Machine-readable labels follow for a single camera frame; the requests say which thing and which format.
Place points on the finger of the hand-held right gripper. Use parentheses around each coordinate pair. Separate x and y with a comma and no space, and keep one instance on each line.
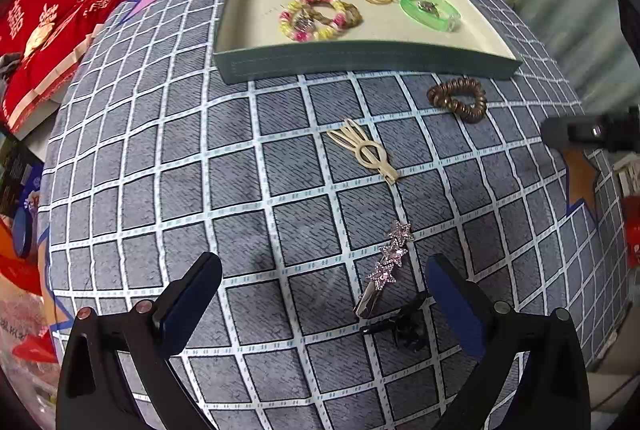
(585,130)
(629,20)

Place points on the dark cardboard box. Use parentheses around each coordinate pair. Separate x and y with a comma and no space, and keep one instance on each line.
(17,170)

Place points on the silver hair clip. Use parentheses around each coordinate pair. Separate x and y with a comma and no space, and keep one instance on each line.
(428,5)

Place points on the orange bag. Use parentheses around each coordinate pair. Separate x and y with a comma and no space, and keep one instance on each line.
(10,240)

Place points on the red printed blanket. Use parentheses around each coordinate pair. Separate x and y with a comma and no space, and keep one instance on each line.
(75,0)

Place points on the red plastic bag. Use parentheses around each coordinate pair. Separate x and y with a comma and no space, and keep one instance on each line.
(30,352)

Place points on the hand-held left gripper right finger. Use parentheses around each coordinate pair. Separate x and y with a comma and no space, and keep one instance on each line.
(457,310)

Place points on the shallow grey tray box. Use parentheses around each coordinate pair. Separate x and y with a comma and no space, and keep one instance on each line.
(350,58)

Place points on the green translucent bangle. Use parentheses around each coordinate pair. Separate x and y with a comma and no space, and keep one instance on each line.
(415,13)

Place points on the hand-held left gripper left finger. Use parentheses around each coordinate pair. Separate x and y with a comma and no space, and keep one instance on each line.
(192,305)

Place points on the cream hair clip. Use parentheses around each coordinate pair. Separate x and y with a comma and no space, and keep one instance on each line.
(365,150)

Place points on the black claw hair clip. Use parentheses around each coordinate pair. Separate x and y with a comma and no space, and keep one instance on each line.
(407,322)

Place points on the pink star rhinestone hair clip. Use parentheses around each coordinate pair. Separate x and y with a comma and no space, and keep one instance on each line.
(387,260)

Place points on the blue round disc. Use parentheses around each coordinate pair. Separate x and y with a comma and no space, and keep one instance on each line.
(22,230)

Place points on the grey checked tablecloth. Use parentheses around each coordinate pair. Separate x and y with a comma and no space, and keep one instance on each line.
(250,190)

